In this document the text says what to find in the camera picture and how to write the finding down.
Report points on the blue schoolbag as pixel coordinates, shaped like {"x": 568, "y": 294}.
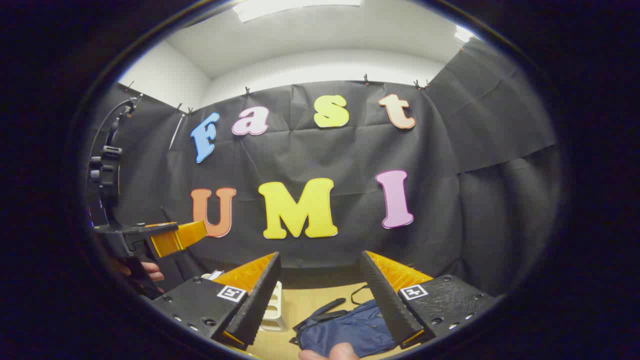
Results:
{"x": 345, "y": 327}

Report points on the black backdrop cloth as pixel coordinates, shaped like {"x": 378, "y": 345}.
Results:
{"x": 350, "y": 165}

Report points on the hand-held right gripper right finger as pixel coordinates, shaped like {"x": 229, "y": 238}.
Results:
{"x": 387, "y": 305}

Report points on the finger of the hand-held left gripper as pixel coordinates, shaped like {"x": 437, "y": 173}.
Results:
{"x": 175, "y": 237}

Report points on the ceiling light panel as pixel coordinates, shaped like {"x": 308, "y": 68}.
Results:
{"x": 295, "y": 9}
{"x": 462, "y": 34}

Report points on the thin white pole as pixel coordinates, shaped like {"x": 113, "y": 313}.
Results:
{"x": 177, "y": 131}

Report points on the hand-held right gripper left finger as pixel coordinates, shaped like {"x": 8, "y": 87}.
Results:
{"x": 260, "y": 305}

